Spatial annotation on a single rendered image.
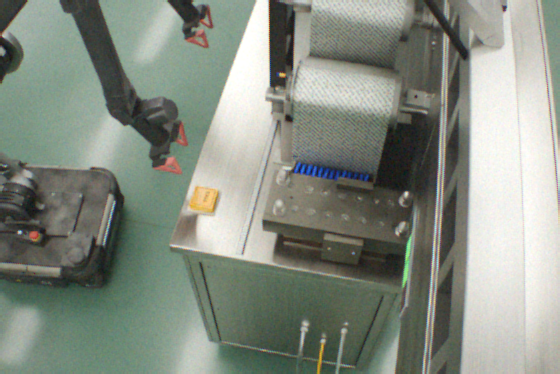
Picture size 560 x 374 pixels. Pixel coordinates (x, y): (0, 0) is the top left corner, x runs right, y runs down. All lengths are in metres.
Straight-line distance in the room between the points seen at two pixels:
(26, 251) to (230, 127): 1.12
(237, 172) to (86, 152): 1.46
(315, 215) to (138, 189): 1.50
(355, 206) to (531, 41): 0.60
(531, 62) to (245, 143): 0.88
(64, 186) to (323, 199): 1.45
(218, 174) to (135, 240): 1.05
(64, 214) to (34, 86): 1.15
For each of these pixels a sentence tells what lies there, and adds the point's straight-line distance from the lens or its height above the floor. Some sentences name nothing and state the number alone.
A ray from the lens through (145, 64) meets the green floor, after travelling 3.43.
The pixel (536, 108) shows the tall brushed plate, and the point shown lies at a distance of 1.31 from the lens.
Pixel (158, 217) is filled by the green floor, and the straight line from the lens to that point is 2.76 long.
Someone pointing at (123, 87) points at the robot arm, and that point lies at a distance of 1.41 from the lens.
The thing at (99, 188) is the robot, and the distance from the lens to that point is 2.62.
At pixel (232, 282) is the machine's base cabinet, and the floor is 0.73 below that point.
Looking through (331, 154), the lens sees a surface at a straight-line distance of 1.55.
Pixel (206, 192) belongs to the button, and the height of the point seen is 0.92.
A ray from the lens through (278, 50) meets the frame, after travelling 1.77.
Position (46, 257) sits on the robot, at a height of 0.24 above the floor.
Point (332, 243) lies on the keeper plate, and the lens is 1.50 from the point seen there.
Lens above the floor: 2.32
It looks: 56 degrees down
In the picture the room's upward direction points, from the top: straight up
